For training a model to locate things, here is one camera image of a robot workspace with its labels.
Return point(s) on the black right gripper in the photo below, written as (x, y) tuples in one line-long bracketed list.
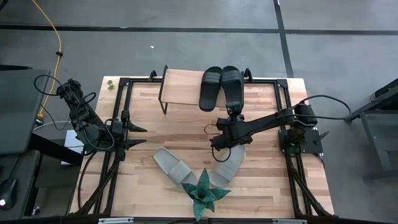
[(237, 118)]

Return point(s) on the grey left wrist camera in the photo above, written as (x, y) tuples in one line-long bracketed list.
[(116, 127)]

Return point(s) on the dark grey desk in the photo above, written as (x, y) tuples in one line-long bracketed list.
[(18, 109)]

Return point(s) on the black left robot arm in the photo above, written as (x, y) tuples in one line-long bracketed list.
[(84, 121)]

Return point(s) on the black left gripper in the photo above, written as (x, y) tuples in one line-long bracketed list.
[(125, 115)]

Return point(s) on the silver frame bracket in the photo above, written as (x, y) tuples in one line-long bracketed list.
[(289, 221), (115, 220)]

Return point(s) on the green leafy plant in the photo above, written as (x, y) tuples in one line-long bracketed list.
[(203, 196)]

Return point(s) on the wooden shelf with black legs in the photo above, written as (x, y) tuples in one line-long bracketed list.
[(180, 90)]

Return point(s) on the black side desk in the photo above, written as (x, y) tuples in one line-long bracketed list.
[(25, 174)]

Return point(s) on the grey rubber slide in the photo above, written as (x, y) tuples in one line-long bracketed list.
[(228, 169), (174, 166)]

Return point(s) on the grey table frame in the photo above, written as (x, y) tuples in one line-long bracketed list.
[(379, 124)]

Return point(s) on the black rubber slide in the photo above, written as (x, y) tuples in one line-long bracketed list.
[(211, 90), (232, 87)]

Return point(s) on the small green leaf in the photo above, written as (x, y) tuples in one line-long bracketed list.
[(110, 84)]

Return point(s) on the black aluminium table frame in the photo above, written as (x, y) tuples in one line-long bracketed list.
[(267, 81)]

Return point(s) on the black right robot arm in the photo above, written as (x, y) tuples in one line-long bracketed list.
[(267, 119)]

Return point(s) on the black computer mouse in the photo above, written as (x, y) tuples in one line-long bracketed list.
[(7, 193)]

